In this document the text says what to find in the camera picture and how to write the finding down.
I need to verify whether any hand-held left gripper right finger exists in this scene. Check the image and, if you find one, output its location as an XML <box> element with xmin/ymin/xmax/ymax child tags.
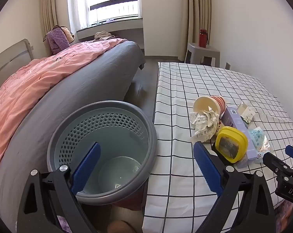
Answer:
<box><xmin>193</xmin><ymin>141</ymin><xmax>276</xmax><ymax>233</ymax></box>

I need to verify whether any striped paper cup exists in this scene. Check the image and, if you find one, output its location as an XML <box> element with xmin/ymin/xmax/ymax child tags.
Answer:
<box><xmin>193</xmin><ymin>95</ymin><xmax>227</xmax><ymax>117</ymax></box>

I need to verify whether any crumpled white paper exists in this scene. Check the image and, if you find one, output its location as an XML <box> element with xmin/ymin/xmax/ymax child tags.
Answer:
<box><xmin>190</xmin><ymin>105</ymin><xmax>221</xmax><ymax>143</ymax></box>

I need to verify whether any grey headboard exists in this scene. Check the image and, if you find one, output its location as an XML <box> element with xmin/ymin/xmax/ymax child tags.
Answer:
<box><xmin>0</xmin><ymin>38</ymin><xmax>34</xmax><ymax>95</ymax></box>

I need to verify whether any purple fluffy bag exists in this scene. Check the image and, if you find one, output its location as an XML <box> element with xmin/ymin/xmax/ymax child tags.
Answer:
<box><xmin>47</xmin><ymin>28</ymin><xmax>70</xmax><ymax>55</ymax></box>

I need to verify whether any grey windowsill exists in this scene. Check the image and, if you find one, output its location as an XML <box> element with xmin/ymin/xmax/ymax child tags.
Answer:
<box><xmin>76</xmin><ymin>17</ymin><xmax>144</xmax><ymax>40</ymax></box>

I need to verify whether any grey bed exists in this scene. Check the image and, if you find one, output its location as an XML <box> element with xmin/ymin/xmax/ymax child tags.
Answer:
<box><xmin>0</xmin><ymin>41</ymin><xmax>146</xmax><ymax>233</ymax></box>

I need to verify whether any red water bottle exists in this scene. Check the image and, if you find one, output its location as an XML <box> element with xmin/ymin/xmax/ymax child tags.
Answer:
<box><xmin>198</xmin><ymin>28</ymin><xmax>208</xmax><ymax>48</ymax></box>

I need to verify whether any person's leg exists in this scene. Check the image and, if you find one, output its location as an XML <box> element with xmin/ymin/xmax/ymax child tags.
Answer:
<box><xmin>107</xmin><ymin>198</ymin><xmax>145</xmax><ymax>233</ymax></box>

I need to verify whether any light blue wipes packet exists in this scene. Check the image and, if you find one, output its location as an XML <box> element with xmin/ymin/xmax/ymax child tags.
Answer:
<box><xmin>247</xmin><ymin>127</ymin><xmax>271</xmax><ymax>163</ymax></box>

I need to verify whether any white sheer curtain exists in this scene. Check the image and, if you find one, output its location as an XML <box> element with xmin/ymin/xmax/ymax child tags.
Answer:
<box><xmin>71</xmin><ymin>0</ymin><xmax>91</xmax><ymax>28</ymax></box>

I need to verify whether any beige quilted pillow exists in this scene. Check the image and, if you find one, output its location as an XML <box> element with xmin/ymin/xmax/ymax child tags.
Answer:
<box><xmin>60</xmin><ymin>25</ymin><xmax>75</xmax><ymax>44</ymax></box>

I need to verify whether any beige clothes pile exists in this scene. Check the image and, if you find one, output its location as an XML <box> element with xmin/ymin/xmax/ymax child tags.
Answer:
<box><xmin>94</xmin><ymin>31</ymin><xmax>116</xmax><ymax>41</ymax></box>

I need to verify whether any white and green carton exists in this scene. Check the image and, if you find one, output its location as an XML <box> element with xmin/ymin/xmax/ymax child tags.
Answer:
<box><xmin>237</xmin><ymin>103</ymin><xmax>256</xmax><ymax>127</ymax></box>

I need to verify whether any grey plastic stool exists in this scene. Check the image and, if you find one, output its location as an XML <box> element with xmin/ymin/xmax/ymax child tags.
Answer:
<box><xmin>185</xmin><ymin>42</ymin><xmax>221</xmax><ymax>67</ymax></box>

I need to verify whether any purple cardboard box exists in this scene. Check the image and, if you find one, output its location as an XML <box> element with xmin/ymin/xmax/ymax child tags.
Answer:
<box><xmin>220</xmin><ymin>107</ymin><xmax>257</xmax><ymax>163</ymax></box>

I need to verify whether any pink blanket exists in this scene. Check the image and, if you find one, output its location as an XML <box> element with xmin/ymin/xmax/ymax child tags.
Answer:
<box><xmin>0</xmin><ymin>38</ymin><xmax>129</xmax><ymax>173</ymax></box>

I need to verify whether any grey perforated plastic basket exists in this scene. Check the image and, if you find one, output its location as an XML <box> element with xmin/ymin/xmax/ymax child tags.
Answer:
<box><xmin>47</xmin><ymin>100</ymin><xmax>158</xmax><ymax>205</ymax></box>

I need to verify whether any purple fluffy cloth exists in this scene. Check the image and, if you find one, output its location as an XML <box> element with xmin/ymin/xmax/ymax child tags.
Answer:
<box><xmin>56</xmin><ymin>215</ymin><xmax>75</xmax><ymax>233</ymax></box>

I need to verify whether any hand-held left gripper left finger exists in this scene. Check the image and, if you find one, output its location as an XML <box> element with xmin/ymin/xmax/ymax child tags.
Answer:
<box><xmin>16</xmin><ymin>142</ymin><xmax>102</xmax><ymax>233</ymax></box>

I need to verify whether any beige curtain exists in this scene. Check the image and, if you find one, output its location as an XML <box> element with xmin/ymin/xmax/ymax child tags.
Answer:
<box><xmin>39</xmin><ymin>0</ymin><xmax>58</xmax><ymax>39</ymax></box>
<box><xmin>187</xmin><ymin>0</ymin><xmax>211</xmax><ymax>46</ymax></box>

